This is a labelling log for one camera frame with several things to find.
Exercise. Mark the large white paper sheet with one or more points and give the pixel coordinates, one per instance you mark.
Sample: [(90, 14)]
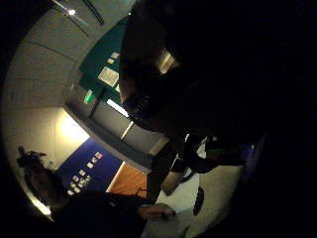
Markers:
[(108, 76)]

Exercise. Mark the small white paper note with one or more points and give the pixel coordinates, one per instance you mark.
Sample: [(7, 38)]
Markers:
[(115, 55), (110, 61)]

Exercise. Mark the long white light strip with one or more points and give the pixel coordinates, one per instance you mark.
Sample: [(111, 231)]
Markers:
[(117, 107)]

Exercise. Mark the green notice board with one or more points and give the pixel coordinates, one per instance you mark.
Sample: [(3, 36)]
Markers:
[(99, 56)]

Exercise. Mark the green exit sign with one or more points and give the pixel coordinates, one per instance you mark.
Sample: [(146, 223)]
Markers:
[(88, 96)]

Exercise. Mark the round ceiling lamp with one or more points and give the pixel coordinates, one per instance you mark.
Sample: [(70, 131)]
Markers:
[(71, 12)]

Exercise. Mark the blue notice board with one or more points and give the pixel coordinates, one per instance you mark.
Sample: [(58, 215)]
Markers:
[(102, 165)]

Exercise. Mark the black and white object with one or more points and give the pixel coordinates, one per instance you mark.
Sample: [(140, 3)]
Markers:
[(204, 152)]

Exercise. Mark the wooden door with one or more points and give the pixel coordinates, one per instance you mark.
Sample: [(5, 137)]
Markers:
[(129, 181)]

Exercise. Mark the group of small pinned pictures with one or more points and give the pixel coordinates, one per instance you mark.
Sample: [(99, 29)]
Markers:
[(82, 177)]

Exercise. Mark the black oval object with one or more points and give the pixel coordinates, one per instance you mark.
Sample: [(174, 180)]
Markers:
[(198, 200)]

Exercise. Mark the person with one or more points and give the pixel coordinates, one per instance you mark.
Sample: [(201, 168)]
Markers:
[(82, 211)]

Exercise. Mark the black ceiling rail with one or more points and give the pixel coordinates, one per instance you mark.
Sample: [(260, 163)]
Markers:
[(94, 11)]

